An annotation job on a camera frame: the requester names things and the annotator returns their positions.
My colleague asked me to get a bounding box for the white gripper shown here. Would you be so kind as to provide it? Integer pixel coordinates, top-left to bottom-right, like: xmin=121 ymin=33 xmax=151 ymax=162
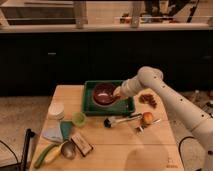
xmin=113 ymin=79 xmax=137 ymax=99

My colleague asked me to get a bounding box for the dark red bowl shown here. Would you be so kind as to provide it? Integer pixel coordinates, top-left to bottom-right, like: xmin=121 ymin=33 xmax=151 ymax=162
xmin=92 ymin=82 xmax=116 ymax=106

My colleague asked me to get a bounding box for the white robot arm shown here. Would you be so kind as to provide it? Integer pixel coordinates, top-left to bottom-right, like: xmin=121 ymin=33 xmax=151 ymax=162
xmin=113 ymin=66 xmax=213 ymax=171

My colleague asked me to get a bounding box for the green plastic tray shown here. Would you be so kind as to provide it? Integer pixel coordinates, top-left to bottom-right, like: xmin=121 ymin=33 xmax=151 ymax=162
xmin=82 ymin=80 xmax=135 ymax=116

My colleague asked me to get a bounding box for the black white dish brush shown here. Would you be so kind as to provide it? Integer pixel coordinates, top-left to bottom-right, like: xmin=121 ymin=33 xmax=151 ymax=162
xmin=104 ymin=113 xmax=142 ymax=128

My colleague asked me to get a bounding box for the orange peach fruit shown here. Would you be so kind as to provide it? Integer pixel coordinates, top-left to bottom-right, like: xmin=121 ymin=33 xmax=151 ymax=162
xmin=142 ymin=112 xmax=154 ymax=125

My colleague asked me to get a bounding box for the small green cup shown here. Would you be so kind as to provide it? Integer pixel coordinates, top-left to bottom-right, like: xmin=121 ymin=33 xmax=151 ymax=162
xmin=72 ymin=112 xmax=86 ymax=127

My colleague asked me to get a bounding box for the teal sponge piece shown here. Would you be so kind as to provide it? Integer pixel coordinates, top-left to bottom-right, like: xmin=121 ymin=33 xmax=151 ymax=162
xmin=60 ymin=121 xmax=73 ymax=140

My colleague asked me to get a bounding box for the wooden block brush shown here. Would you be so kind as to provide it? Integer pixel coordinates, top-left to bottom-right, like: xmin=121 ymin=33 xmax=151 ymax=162
xmin=71 ymin=133 xmax=93 ymax=157

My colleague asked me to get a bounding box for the light blue cloth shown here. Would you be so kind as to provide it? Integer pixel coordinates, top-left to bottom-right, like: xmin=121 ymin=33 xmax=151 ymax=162
xmin=42 ymin=122 xmax=63 ymax=142

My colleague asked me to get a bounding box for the green yellow banana toy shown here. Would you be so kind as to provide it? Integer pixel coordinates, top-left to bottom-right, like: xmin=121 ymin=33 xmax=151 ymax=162
xmin=34 ymin=144 xmax=62 ymax=169

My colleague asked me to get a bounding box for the black stand left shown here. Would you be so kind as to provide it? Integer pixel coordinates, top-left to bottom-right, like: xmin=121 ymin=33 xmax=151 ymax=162
xmin=20 ymin=129 xmax=35 ymax=171

